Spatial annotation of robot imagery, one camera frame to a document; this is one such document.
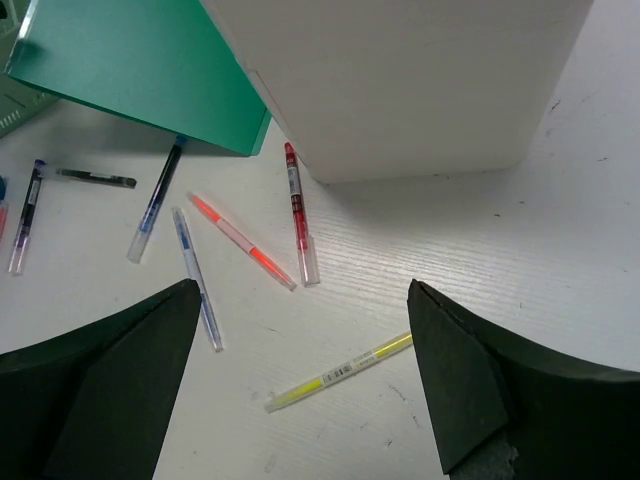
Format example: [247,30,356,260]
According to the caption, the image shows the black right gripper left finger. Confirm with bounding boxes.
[1,279,201,479]

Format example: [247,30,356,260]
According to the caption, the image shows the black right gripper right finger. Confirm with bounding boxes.
[407,280,639,479]

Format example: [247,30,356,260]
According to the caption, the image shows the yellow highlighter pen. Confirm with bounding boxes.
[264,332,413,413]

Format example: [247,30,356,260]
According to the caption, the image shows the pink orange pen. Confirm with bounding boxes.
[0,201,9,241]

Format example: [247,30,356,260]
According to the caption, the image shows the orange highlighter pen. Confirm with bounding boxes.
[187,192,297,291]

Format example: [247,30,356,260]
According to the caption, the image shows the red gel pen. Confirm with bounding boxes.
[284,142,320,287]

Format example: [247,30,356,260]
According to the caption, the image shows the green file folder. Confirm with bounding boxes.
[5,1,271,156]

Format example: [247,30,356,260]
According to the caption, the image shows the purple gel pen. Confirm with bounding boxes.
[8,159,46,275]

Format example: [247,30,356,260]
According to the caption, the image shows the dark blue gel pen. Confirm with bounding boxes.
[126,135,187,264]

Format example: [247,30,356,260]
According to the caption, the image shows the light blue highlighter pen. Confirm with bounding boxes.
[172,207,224,352]

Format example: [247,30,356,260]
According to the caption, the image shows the black gel pen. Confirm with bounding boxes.
[40,167,137,189]

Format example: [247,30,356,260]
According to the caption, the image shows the blue white small box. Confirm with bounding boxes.
[0,176,7,203]

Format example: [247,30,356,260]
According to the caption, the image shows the green mesh file rack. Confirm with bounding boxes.
[1,0,58,137]

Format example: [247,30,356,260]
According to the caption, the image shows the white drawer cabinet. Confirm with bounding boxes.
[205,1,592,184]

